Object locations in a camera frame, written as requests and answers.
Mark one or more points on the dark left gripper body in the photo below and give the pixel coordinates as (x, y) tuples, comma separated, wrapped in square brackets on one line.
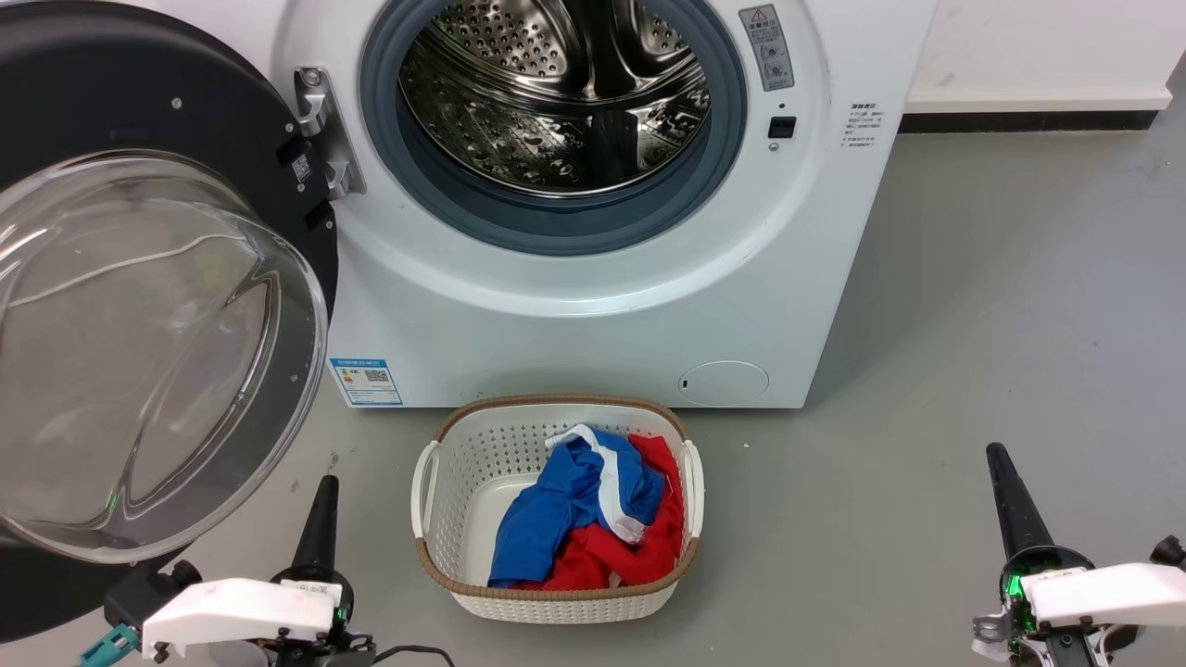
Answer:
[(345, 648)]

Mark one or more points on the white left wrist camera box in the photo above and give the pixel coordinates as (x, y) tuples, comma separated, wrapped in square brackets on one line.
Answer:
[(241, 611)]

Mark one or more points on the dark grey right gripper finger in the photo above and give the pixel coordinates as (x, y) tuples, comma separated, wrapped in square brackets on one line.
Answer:
[(1017, 509)]

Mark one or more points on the blue garment with white band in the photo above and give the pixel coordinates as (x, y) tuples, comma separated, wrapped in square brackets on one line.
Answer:
[(554, 517)]

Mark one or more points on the black round glass washer door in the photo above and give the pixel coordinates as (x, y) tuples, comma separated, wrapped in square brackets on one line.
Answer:
[(139, 93)]

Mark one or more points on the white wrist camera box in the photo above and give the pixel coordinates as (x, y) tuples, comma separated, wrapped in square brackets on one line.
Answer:
[(241, 611), (1112, 593)]

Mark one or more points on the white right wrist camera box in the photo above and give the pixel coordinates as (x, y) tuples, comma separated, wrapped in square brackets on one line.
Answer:
[(1112, 593)]

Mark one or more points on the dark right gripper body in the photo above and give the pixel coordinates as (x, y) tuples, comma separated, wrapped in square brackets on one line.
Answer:
[(1047, 644)]

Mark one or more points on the metal washer door hinge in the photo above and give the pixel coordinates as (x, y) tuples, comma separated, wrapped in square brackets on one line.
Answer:
[(329, 130)]

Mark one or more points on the black connector block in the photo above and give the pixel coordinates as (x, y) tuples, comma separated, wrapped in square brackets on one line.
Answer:
[(139, 593)]

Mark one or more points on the blue energy label sticker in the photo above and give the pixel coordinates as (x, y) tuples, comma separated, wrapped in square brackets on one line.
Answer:
[(366, 382)]

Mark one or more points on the round white filter cover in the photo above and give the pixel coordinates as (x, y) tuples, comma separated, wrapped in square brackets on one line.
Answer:
[(725, 383)]

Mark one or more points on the small printed text sticker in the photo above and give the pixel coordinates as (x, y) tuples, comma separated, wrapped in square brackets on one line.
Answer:
[(864, 125)]

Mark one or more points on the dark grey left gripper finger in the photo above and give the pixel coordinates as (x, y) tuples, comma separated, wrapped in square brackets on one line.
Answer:
[(320, 533)]

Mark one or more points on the black right wrist knob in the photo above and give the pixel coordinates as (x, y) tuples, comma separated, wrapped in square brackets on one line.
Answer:
[(1169, 552)]

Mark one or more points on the white plastic laundry basket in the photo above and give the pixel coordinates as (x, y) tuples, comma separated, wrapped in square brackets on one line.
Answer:
[(473, 463)]

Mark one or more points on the grey warning sticker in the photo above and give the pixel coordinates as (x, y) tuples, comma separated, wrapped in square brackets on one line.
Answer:
[(767, 46)]

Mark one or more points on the red garment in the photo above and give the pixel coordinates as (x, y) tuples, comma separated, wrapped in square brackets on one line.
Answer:
[(637, 545)]

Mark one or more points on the white front-load washing machine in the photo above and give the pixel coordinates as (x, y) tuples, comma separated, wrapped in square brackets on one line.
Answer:
[(556, 352)]

